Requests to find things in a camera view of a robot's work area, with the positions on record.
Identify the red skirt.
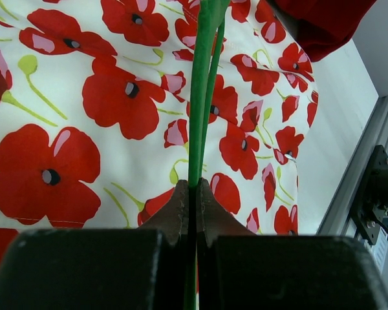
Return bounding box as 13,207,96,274
275,0,376,62

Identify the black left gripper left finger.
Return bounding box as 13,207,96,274
0,180,189,309

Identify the aluminium mounting rail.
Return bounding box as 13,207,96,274
317,96,388,236

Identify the red poppy print cloth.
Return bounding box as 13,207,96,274
0,1,318,262

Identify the green clothes hanger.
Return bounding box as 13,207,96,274
183,1,230,309

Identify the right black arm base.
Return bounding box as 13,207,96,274
350,145,388,245

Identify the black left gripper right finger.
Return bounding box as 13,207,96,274
196,180,388,309

